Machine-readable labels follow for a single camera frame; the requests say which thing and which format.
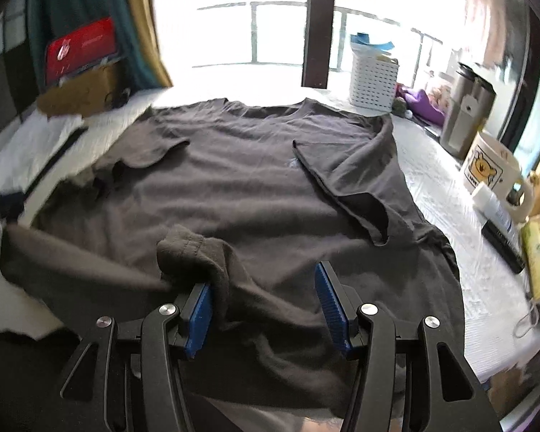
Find cardboard box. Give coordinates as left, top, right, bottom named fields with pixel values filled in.
left=37, top=60, right=131, bottom=118

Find dark window post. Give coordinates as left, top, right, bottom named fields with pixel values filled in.
left=301, top=0, right=336, bottom=90

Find red screen monitor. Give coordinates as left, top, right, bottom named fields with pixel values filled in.
left=45, top=17, right=120, bottom=86

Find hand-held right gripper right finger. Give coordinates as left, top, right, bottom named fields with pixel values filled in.
left=314, top=261, right=502, bottom=432

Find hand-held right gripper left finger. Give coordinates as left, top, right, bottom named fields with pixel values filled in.
left=59, top=281, right=214, bottom=432

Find black strap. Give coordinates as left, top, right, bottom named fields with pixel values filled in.
left=20, top=126, right=88, bottom=203

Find stainless steel thermos jug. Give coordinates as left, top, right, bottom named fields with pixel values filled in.
left=440, top=62, right=496, bottom=160

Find clear snack jar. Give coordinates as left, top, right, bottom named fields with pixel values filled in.
left=427, top=85, right=451, bottom=111

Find white bear print mug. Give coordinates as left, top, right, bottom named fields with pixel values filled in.
left=460, top=131, right=534, bottom=223

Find white cloth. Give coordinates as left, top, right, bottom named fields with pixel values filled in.
left=0, top=110, right=91, bottom=190

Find blue paper item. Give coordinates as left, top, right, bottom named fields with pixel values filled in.
left=350, top=32, right=396, bottom=52

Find black remote control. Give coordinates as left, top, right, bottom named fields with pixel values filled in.
left=481, top=220, right=526, bottom=275

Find white perforated basket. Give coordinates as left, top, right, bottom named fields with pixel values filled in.
left=348, top=47, right=400, bottom=111

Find dark grey t-shirt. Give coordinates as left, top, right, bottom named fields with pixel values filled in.
left=0, top=98, right=465, bottom=419

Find hanging clothes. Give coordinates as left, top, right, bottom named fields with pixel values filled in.
left=459, top=0, right=529, bottom=73

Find white tube bottle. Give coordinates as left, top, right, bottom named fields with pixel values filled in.
left=472, top=185, right=520, bottom=239

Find black cable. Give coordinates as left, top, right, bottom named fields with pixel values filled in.
left=103, top=89, right=132, bottom=109

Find balcony railing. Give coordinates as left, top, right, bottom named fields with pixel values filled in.
left=193, top=1, right=444, bottom=73

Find purple cloth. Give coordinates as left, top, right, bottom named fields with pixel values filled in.
left=398, top=83, right=446, bottom=127

